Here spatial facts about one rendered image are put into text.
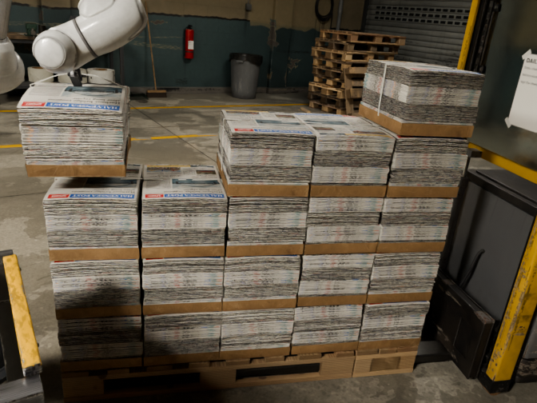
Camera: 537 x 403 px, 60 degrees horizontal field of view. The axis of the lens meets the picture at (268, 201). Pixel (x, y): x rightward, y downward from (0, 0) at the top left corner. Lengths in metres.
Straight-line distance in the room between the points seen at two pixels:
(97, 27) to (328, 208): 0.95
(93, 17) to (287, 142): 0.69
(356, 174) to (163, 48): 7.11
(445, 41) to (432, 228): 7.40
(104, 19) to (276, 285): 1.07
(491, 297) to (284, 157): 1.28
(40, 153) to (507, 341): 1.83
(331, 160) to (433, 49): 7.76
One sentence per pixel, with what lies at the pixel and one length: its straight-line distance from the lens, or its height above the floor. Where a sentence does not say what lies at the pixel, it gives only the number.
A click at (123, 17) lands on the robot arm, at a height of 1.38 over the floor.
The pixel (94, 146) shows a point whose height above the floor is 1.00.
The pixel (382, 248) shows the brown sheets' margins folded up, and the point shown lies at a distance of 1.84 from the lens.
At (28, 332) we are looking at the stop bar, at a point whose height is 0.82.
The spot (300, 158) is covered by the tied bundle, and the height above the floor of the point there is 0.97.
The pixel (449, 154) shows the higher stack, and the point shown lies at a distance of 1.82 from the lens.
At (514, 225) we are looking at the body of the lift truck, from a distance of 2.28.
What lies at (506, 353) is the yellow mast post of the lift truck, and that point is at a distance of 2.19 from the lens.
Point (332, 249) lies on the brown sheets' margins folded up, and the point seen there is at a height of 0.63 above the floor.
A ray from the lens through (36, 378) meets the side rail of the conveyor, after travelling 0.94.
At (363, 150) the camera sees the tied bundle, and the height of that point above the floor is 1.01.
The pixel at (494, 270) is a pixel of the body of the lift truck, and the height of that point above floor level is 0.42.
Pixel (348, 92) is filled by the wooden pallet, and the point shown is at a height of 0.43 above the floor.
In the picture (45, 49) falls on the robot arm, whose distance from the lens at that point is 1.25.
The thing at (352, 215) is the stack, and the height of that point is 0.76.
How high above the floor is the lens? 1.41
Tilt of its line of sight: 21 degrees down
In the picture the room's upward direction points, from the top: 5 degrees clockwise
